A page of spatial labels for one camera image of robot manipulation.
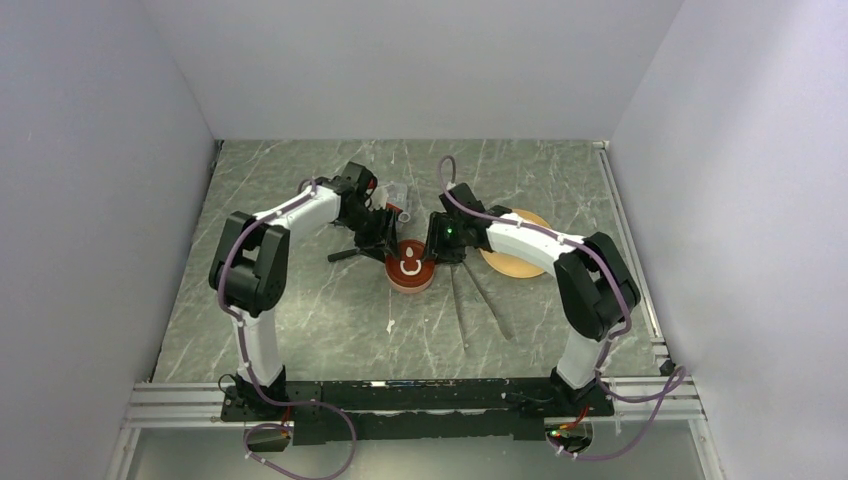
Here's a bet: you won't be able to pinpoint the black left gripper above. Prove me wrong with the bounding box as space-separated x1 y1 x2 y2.
341 207 401 266

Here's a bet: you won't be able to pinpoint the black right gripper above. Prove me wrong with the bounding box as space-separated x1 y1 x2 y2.
421 213 466 266

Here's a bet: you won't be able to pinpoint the red round lunch box lid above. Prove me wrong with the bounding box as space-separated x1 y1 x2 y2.
385 239 435 276

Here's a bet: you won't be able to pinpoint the shiny metal tongs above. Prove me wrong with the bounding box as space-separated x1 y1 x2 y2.
448 262 515 350

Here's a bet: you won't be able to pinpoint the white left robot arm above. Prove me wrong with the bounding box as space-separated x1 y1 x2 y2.
208 162 400 420

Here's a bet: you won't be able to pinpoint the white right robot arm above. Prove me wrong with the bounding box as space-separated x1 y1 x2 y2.
423 183 642 415

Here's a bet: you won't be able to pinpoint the round pink lunch box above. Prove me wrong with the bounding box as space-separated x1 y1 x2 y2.
386 270 434 294

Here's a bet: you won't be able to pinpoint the clear plastic screw box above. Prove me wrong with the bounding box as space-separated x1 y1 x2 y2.
372 181 409 211

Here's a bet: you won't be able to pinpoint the tan round plate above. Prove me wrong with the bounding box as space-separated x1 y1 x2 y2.
479 209 550 279

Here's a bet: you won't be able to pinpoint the red handled adjustable wrench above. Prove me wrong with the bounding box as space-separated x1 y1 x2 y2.
386 203 411 224

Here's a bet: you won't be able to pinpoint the small black handled hammer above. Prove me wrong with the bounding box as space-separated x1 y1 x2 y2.
327 248 370 263

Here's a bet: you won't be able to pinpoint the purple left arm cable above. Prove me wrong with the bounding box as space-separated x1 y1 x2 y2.
217 177 359 480

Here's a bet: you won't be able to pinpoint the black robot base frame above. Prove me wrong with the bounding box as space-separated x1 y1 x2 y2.
221 377 615 446

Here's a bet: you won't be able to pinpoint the aluminium rail on right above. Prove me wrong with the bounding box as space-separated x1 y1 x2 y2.
592 140 670 362

